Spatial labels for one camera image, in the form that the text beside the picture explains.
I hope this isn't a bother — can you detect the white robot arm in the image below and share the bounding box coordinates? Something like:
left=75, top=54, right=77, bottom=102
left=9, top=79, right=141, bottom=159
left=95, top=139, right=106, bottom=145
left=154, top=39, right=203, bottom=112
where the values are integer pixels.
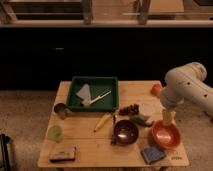
left=160, top=62, right=213, bottom=122

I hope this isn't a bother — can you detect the orange bowl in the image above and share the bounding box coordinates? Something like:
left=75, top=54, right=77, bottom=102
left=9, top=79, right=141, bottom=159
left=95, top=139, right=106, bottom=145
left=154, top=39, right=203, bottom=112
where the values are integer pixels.
left=151, top=120, right=181, bottom=149

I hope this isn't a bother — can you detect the orange fruit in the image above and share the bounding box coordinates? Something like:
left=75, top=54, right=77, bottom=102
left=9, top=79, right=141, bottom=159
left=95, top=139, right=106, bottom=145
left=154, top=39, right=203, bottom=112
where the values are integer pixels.
left=150, top=84, right=163, bottom=97

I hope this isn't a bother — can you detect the wooden table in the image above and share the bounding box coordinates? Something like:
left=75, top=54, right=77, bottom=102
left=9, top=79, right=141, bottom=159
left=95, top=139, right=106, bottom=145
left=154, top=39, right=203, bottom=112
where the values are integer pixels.
left=38, top=81, right=189, bottom=169

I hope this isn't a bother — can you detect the bunch of dark grapes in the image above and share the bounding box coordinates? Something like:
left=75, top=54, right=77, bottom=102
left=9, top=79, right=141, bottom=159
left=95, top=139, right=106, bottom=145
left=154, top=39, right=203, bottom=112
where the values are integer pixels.
left=119, top=104, right=139, bottom=115

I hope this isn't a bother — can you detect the blue sponge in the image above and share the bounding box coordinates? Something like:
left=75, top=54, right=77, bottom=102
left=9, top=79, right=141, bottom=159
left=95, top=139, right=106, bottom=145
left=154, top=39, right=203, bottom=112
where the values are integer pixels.
left=141, top=146, right=166, bottom=164

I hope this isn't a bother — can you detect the dark purple bowl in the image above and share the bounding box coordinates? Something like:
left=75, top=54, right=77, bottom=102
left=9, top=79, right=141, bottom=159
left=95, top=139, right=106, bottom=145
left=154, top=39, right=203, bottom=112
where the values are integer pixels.
left=113, top=120, right=139, bottom=145

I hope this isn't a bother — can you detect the yellow banana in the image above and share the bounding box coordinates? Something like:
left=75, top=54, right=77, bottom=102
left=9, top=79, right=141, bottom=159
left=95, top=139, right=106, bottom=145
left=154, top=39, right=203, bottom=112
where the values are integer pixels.
left=93, top=114, right=112, bottom=132

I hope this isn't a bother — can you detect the green plastic tray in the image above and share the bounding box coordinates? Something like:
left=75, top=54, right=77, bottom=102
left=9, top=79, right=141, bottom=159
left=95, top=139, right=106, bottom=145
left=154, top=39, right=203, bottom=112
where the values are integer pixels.
left=66, top=76, right=119, bottom=112

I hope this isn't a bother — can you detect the grey cloth in tray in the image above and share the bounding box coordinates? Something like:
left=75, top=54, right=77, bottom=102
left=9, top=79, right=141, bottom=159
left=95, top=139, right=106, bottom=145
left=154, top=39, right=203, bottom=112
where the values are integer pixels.
left=76, top=84, right=91, bottom=100

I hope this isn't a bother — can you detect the small metal cup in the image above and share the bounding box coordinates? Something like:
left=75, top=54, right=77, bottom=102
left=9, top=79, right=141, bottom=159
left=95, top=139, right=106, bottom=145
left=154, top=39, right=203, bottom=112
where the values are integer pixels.
left=53, top=103, right=69, bottom=120

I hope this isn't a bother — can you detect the green plastic cup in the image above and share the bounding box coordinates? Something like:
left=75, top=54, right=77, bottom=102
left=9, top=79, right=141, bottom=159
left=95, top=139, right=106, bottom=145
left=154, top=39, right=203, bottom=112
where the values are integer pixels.
left=47, top=125, right=63, bottom=143

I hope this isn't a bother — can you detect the black chair part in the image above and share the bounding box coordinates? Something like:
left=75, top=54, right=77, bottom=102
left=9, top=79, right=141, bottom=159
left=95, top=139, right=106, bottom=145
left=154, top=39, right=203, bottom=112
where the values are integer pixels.
left=0, top=134, right=12, bottom=171

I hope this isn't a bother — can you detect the wooden shelf rail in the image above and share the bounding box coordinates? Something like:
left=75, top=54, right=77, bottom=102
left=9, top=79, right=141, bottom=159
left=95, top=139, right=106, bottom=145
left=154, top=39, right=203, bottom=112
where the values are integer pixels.
left=0, top=0, right=213, bottom=28

